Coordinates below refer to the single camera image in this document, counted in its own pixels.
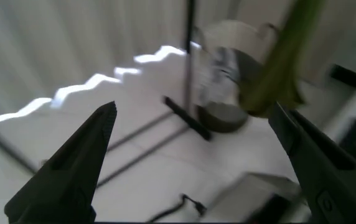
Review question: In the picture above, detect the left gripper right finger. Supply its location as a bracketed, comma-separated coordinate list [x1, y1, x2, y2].
[268, 102, 356, 223]

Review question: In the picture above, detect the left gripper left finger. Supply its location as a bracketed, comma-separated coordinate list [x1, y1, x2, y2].
[4, 101, 118, 223]

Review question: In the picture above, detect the green long-sleeved shirt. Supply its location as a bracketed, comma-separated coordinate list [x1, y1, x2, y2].
[238, 0, 326, 118]

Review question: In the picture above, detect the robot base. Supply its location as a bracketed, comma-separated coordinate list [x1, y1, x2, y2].
[201, 70, 356, 223]

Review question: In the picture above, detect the black clothes rack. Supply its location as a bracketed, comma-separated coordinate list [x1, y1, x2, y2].
[96, 0, 213, 189]

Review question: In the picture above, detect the white laundry basket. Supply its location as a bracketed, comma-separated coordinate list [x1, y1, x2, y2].
[195, 19, 281, 134]

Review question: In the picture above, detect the black cable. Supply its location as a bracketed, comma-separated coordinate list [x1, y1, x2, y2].
[148, 194, 207, 223]

